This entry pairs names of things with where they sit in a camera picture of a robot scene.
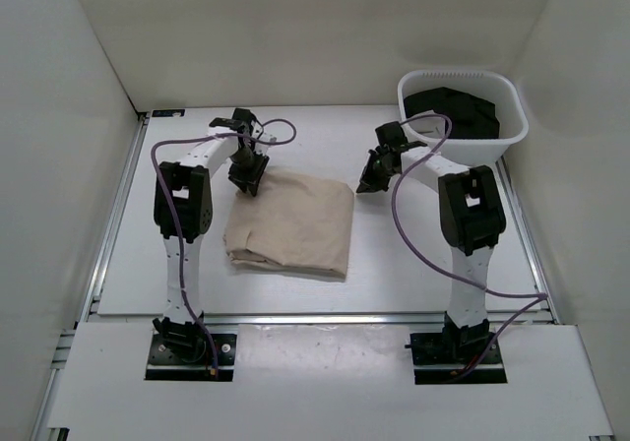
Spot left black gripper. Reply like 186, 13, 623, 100
226, 147, 269, 195

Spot beige trousers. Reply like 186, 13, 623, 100
223, 167, 354, 280

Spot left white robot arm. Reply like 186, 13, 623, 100
151, 108, 275, 373

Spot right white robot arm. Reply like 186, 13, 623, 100
356, 122, 507, 362

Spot black trousers in basket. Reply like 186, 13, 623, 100
403, 87, 500, 140

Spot white plastic basket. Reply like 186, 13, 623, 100
398, 69, 529, 165

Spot white front cover plate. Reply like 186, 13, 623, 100
49, 323, 612, 440

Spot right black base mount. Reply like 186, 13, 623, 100
405, 329, 508, 385

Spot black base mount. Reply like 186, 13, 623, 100
405, 329, 508, 385
145, 330, 237, 382

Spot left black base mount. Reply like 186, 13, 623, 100
145, 330, 237, 382

